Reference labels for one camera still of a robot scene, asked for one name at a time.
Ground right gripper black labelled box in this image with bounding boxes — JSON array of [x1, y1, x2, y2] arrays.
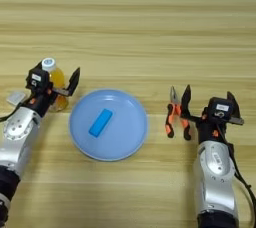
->
[[207, 97, 236, 122]]

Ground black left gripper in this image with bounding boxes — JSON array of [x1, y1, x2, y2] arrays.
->
[[27, 60, 82, 118]]

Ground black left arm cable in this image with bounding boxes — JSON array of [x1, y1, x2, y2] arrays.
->
[[0, 95, 34, 123]]

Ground blue rectangular block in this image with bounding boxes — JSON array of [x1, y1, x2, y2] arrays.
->
[[88, 107, 114, 138]]

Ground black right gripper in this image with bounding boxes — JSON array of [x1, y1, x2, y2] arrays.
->
[[180, 84, 245, 146]]

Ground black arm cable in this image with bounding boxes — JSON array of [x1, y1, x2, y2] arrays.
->
[[0, 95, 34, 123], [226, 135, 256, 228]]

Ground light blue round plate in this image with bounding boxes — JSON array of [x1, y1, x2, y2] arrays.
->
[[68, 88, 149, 162]]

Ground orange juice bottle white cap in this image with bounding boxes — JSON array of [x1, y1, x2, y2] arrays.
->
[[40, 57, 70, 112]]

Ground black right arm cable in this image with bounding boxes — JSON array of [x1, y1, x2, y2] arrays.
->
[[226, 135, 256, 228]]

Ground small grey square block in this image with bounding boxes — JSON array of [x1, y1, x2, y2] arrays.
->
[[5, 91, 27, 107]]

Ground orange black handled pliers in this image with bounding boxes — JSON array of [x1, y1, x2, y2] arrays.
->
[[164, 85, 193, 141]]

